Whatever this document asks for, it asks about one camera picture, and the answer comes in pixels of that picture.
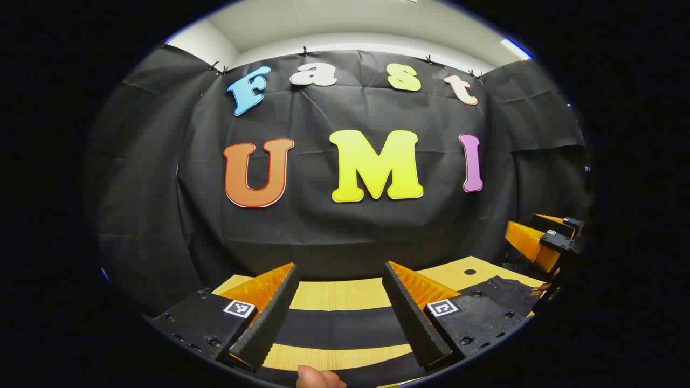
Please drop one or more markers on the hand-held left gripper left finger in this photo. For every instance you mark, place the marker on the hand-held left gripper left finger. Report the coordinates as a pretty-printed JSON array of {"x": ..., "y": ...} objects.
[{"x": 275, "y": 318}]

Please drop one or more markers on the black jeans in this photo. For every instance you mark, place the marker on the black jeans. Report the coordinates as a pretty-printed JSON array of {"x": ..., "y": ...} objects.
[{"x": 339, "y": 326}]

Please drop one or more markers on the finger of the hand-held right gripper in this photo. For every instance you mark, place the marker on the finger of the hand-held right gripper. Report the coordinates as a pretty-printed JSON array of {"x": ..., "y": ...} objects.
[
  {"x": 555, "y": 223},
  {"x": 525, "y": 242}
]

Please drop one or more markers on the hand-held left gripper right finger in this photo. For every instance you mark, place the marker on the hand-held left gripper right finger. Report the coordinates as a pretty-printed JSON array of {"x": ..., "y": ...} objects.
[{"x": 412, "y": 318}]

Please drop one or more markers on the black backdrop cloth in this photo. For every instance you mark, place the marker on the black backdrop cloth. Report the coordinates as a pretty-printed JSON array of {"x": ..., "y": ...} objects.
[{"x": 323, "y": 237}]

